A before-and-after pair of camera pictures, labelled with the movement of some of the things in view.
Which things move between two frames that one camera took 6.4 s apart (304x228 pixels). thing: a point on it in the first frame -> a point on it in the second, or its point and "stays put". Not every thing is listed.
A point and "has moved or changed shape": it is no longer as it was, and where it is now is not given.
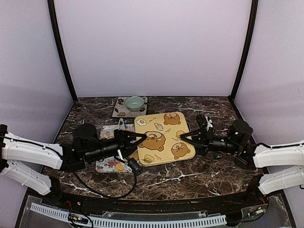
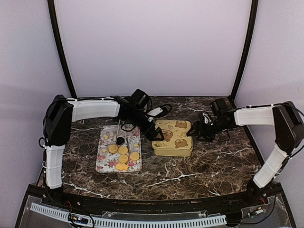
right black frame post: [248, 43] stays put
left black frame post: [52, 14] stays put
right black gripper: [204, 140] -> [197, 124]
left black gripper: [123, 138] -> [150, 136]
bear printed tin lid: [164, 143] has moved or changed shape
